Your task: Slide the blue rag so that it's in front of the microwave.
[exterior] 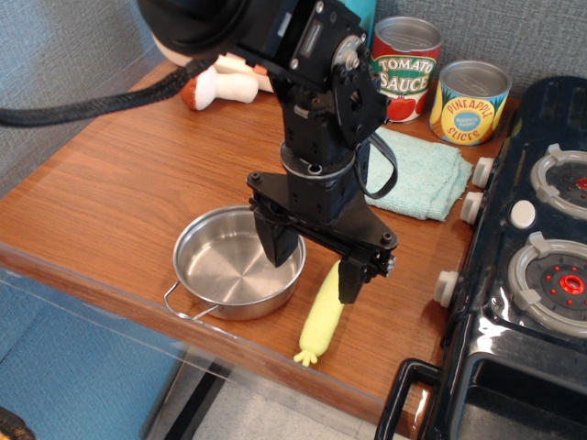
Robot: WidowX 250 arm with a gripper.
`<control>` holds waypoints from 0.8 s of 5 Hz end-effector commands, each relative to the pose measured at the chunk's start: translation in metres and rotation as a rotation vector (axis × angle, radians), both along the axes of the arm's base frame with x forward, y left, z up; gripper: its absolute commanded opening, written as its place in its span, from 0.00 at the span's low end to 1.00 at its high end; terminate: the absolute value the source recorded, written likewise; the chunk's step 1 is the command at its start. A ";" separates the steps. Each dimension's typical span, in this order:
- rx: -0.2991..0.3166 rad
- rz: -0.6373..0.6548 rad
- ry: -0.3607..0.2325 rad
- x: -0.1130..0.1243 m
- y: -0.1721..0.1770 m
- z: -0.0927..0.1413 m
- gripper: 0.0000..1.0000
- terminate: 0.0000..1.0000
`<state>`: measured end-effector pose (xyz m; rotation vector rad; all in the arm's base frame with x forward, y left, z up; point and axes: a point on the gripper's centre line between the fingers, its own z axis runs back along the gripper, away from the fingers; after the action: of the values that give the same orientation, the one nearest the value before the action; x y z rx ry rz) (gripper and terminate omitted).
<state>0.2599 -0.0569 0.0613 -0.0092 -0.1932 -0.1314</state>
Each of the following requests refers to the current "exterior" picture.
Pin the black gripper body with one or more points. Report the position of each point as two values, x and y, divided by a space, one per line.
329 208

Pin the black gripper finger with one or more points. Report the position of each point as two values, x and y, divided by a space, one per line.
278 239
352 275

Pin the light blue towel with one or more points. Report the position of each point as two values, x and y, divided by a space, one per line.
432 177

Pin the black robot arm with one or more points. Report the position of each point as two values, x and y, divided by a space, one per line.
318 62

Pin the plush mushroom toy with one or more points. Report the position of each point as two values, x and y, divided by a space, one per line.
202 90

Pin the stainless steel pan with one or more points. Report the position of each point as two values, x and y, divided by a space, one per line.
220 260

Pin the white stove knob bottom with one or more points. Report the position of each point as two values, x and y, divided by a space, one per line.
445 287

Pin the white stove knob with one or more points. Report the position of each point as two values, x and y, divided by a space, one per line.
482 172
471 207
445 287

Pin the white stove knob middle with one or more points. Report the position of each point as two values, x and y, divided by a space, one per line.
471 207

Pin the white stove knob top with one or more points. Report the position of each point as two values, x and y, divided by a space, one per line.
482 172

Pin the tomato sauce can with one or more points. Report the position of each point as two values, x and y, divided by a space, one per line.
404 53

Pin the pineapple slices can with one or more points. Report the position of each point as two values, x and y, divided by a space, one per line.
470 99

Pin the black toy stove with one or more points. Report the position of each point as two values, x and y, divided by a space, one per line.
514 362

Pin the clear acrylic table guard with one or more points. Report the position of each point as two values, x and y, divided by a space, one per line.
72 371

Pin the spoon with yellow handle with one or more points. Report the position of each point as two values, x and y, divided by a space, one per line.
322 321

